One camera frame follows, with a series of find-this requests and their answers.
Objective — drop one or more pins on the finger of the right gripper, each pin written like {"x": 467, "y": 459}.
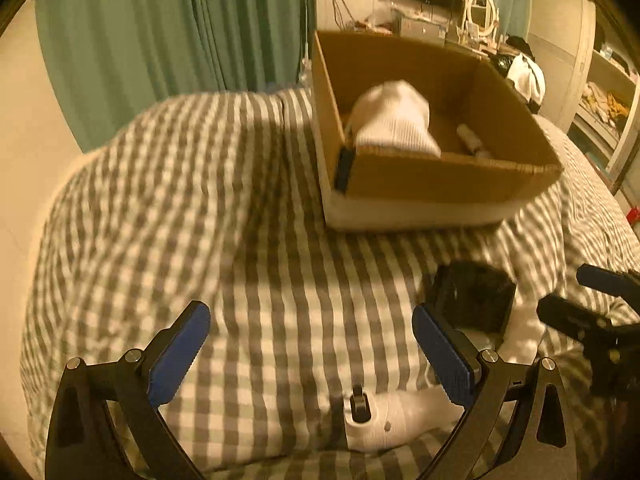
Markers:
{"x": 570, "y": 317}
{"x": 617, "y": 284}

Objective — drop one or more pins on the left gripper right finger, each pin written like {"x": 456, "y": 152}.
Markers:
{"x": 538, "y": 443}

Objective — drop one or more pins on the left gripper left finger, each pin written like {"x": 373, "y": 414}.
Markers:
{"x": 82, "y": 439}

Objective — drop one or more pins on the black square box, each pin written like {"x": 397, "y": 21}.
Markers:
{"x": 475, "y": 298}

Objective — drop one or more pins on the brown cardboard box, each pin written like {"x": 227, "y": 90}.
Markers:
{"x": 386, "y": 190}

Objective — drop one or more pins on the white knit sock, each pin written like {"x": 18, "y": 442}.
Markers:
{"x": 392, "y": 115}

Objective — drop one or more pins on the white wardrobe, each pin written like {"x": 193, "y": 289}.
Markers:
{"x": 592, "y": 94}

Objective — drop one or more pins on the wooden chair with clothes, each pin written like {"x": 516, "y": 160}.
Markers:
{"x": 517, "y": 64}

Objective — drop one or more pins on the checkered bed quilt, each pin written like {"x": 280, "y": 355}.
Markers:
{"x": 215, "y": 197}

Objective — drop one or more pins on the white oval vanity mirror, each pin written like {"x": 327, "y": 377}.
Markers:
{"x": 481, "y": 17}

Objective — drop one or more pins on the small grey fridge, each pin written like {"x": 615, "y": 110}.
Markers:
{"x": 421, "y": 29}

